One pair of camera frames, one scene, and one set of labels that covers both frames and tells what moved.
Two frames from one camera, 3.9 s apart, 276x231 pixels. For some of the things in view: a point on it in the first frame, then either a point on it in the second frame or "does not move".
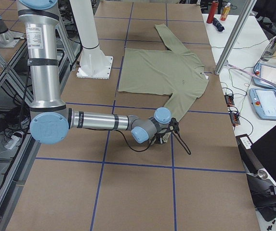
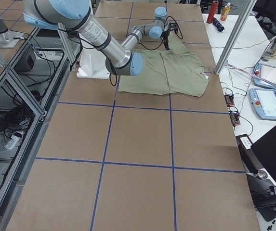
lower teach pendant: x=269 y=104 does not move
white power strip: x=12 y=142 does not move
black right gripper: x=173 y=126 to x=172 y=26
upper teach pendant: x=268 y=75 does not move
